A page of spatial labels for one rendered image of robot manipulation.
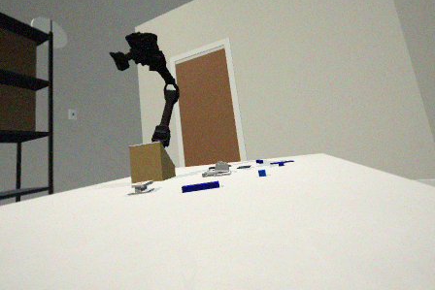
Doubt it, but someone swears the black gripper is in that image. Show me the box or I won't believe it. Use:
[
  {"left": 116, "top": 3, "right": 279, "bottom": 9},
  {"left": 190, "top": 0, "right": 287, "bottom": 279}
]
[{"left": 109, "top": 35, "right": 159, "bottom": 71}]

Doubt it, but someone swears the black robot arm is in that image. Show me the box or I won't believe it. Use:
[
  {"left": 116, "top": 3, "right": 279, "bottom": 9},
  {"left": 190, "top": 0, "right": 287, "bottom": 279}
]
[{"left": 125, "top": 31, "right": 180, "bottom": 148}]

